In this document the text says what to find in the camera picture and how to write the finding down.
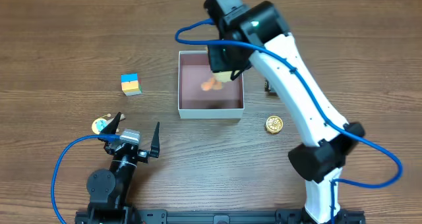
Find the multicolour puzzle cube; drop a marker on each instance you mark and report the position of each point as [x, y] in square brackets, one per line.
[130, 84]

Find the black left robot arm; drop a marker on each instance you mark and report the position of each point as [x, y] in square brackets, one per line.
[108, 188]

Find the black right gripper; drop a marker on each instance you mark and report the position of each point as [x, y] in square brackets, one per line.
[222, 62]

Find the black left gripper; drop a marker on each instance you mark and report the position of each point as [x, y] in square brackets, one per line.
[130, 149]

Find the grey and yellow toy truck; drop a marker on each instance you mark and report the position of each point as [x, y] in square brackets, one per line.
[268, 88]

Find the small rattle drum toy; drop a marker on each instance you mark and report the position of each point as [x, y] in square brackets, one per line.
[100, 123]

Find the yellow plush duck toy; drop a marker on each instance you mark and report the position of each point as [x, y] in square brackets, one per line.
[216, 81]

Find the yellow wheel-shaped toy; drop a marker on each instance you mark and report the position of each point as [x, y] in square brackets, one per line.
[274, 124]

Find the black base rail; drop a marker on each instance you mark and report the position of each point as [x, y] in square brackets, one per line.
[217, 216]

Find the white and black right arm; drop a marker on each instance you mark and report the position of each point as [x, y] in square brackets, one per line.
[259, 37]

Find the white box with pink interior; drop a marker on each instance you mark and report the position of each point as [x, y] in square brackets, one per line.
[196, 103]

